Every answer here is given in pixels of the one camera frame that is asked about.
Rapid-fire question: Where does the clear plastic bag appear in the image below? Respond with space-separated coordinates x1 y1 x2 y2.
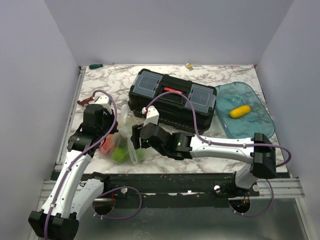
98 104 152 164

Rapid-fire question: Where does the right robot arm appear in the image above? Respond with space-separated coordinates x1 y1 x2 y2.
130 123 277 196

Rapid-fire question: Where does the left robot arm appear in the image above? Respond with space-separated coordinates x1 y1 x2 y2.
28 103 118 240

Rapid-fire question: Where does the green fake fruit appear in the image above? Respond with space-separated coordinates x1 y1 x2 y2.
111 147 130 164

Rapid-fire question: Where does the red fake fruit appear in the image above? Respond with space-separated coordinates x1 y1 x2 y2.
99 135 115 155

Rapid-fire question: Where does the yellow fake corn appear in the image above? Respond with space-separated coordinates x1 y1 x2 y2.
229 105 251 119

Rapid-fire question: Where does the black plastic toolbox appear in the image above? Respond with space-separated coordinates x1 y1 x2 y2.
128 68 217 135

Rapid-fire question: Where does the small yellow blue brush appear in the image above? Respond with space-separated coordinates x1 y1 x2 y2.
185 63 194 71

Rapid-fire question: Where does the blue transparent tray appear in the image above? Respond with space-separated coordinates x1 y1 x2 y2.
215 81 275 139

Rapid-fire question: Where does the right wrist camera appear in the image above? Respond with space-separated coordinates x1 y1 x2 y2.
142 105 160 127

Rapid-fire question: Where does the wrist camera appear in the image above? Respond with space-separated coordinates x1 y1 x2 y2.
142 105 160 127
92 94 113 115

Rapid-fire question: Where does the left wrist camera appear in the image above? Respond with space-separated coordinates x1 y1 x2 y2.
92 94 113 115

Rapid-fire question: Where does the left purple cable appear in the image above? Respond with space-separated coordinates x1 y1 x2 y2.
43 89 118 238

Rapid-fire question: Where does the brown handled tool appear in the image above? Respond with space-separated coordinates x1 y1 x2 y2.
77 96 94 107

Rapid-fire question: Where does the black metal base rail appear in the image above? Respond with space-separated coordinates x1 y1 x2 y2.
51 172 266 210

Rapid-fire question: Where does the green handled screwdriver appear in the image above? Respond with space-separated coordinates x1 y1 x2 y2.
88 62 115 70

